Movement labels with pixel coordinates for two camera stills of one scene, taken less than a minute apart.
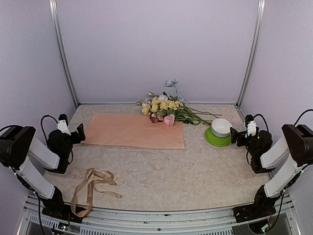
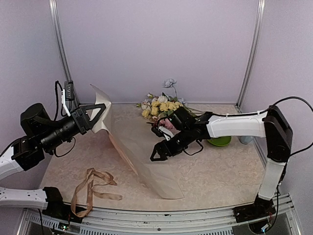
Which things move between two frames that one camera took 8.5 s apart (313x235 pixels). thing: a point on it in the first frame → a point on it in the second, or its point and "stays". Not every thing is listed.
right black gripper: [234, 136] → [158, 147]
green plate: [216, 141] stays
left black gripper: [78, 139] → [80, 118]
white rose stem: [163, 98] stays
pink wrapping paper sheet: [133, 130] → [145, 165]
